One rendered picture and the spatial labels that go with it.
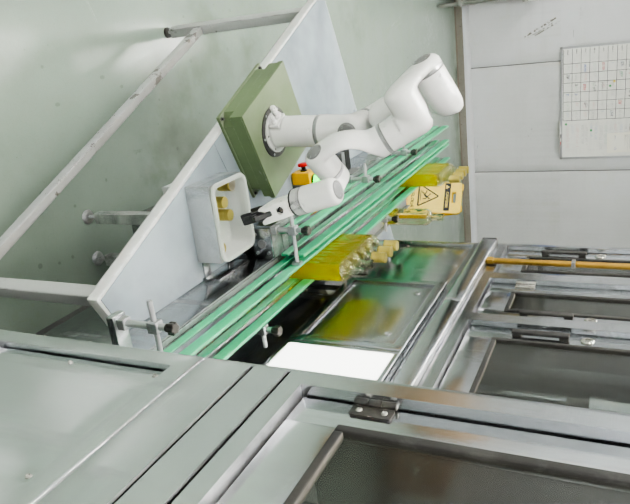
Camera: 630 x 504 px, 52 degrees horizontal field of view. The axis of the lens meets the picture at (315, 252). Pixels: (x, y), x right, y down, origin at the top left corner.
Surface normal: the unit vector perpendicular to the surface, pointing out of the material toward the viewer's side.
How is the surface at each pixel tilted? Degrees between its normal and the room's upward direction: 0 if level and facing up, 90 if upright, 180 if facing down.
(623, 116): 90
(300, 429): 90
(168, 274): 0
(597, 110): 90
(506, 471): 90
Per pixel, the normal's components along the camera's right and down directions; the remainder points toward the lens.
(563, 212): -0.43, 0.35
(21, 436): -0.12, -0.94
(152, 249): 0.90, 0.04
